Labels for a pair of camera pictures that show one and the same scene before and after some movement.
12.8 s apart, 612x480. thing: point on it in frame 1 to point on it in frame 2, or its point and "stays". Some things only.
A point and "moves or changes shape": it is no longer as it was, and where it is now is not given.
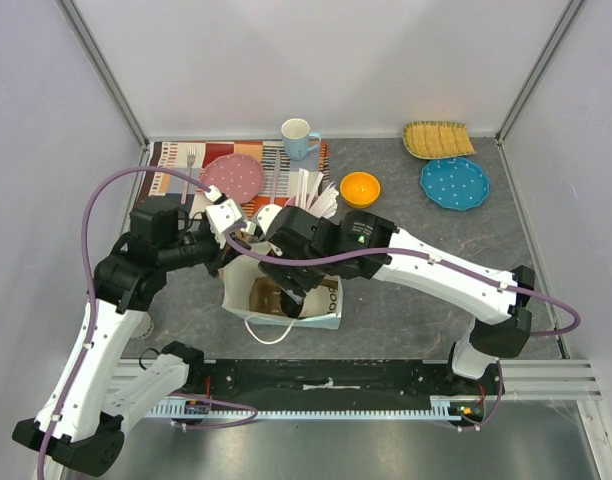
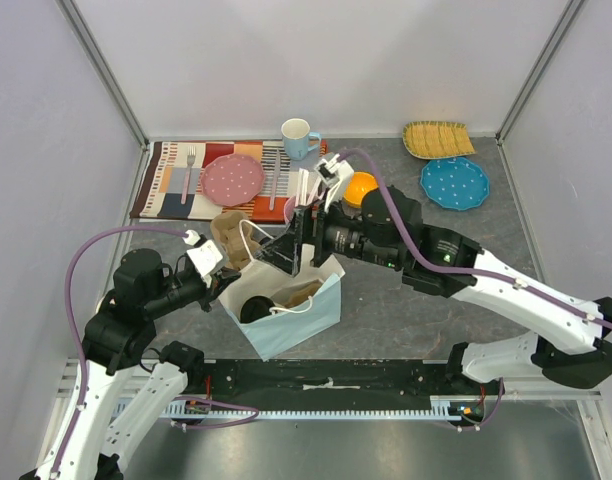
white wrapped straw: (303, 189) stays
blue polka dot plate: (455, 182) stays
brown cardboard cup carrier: (265, 296) moves or changes shape
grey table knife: (276, 174) stays
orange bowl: (360, 189) stays
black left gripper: (223, 257) to (219, 280)
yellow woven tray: (427, 139) stays
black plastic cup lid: (290, 308) to (256, 307)
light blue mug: (296, 134) stays
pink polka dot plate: (238, 176) stays
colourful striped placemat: (188, 159) stays
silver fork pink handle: (191, 155) stays
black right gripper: (284, 279) to (312, 236)
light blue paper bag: (239, 274) moves or changes shape
